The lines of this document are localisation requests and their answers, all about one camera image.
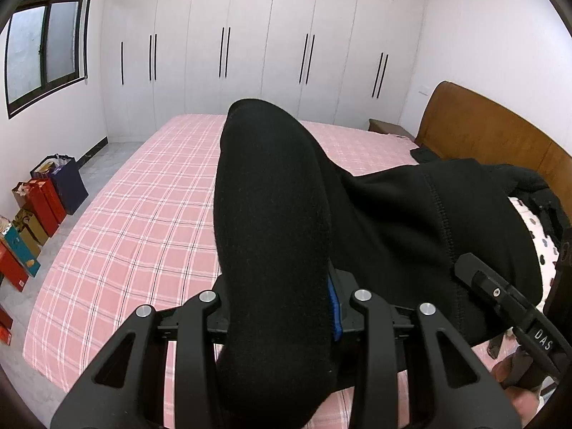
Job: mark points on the wooden nightstand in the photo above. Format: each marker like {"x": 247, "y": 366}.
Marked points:
{"x": 388, "y": 127}

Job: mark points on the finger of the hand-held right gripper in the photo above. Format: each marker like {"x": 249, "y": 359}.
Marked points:
{"x": 491, "y": 288}

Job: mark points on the tall red gift box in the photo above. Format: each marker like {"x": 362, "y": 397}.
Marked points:
{"x": 47, "y": 205}

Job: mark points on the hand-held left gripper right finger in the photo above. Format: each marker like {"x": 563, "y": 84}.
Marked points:
{"x": 335, "y": 313}

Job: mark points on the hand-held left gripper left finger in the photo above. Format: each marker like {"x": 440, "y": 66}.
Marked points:
{"x": 214, "y": 317}

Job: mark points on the small red box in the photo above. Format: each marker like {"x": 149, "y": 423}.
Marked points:
{"x": 4, "y": 326}

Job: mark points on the teal gift box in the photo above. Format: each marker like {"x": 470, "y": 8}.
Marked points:
{"x": 22, "y": 252}

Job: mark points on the orange red gift box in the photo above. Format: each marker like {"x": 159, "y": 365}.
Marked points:
{"x": 11, "y": 268}

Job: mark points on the white wardrobe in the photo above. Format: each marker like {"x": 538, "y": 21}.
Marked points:
{"x": 268, "y": 31}

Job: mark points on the small black cloth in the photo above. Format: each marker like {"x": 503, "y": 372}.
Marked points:
{"x": 424, "y": 154}

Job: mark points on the navy gift bag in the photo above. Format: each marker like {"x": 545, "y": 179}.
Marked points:
{"x": 67, "y": 183}

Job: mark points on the white polka dot cloth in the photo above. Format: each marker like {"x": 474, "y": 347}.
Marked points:
{"x": 536, "y": 237}

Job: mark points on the pink plaid bed sheet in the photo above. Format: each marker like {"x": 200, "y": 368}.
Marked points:
{"x": 134, "y": 232}

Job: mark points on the black pants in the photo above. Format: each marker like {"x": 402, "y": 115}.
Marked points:
{"x": 268, "y": 232}

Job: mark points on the golden brown gift bag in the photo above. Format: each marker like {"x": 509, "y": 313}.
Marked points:
{"x": 31, "y": 228}

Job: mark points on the black jacket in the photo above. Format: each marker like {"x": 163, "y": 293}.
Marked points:
{"x": 536, "y": 187}

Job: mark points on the black framed window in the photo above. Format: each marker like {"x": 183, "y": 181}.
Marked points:
{"x": 27, "y": 53}

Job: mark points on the wooden headboard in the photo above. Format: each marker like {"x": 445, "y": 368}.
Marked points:
{"x": 482, "y": 129}

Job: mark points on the person's right hand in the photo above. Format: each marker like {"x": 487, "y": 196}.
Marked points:
{"x": 523, "y": 404}

